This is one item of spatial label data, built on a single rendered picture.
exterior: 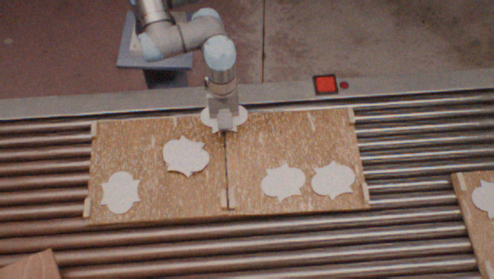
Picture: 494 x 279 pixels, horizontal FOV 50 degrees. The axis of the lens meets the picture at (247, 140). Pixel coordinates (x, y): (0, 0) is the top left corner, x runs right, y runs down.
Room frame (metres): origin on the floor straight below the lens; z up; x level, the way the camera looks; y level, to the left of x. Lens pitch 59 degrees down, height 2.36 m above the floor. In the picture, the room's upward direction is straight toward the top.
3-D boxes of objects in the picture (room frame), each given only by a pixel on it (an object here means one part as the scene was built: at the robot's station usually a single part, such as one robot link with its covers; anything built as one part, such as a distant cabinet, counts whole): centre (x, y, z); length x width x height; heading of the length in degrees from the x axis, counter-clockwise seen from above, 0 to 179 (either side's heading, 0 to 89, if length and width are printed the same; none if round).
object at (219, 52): (0.86, 0.07, 1.32); 0.09 x 0.08 x 0.11; 17
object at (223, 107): (0.83, 0.07, 1.17); 0.12 x 0.09 x 0.16; 6
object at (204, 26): (0.95, 0.11, 1.32); 0.11 x 0.11 x 0.08; 17
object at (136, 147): (0.76, 0.27, 0.93); 0.41 x 0.35 x 0.02; 94
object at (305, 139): (0.79, -0.14, 0.93); 0.41 x 0.35 x 0.02; 93
